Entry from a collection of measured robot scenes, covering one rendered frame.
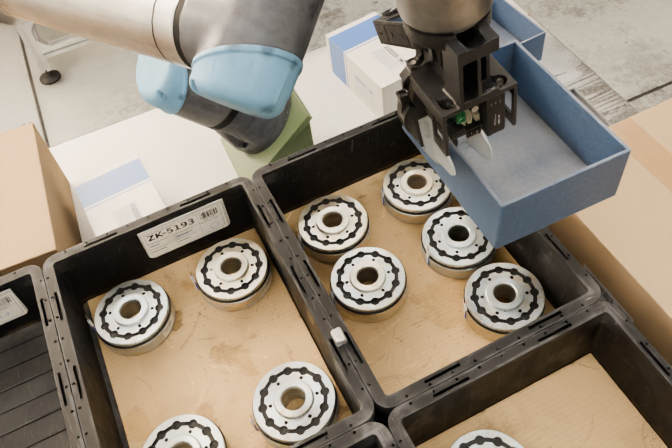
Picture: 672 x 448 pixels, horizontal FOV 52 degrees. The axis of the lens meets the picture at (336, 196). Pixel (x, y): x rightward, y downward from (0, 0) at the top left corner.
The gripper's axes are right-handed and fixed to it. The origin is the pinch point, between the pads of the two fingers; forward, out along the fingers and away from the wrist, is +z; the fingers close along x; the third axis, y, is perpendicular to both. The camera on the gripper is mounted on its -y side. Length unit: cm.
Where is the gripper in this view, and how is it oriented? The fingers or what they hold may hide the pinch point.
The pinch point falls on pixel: (447, 150)
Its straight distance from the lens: 73.5
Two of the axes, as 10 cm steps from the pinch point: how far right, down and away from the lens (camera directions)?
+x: 9.0, -4.2, 1.0
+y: 3.9, 6.9, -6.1
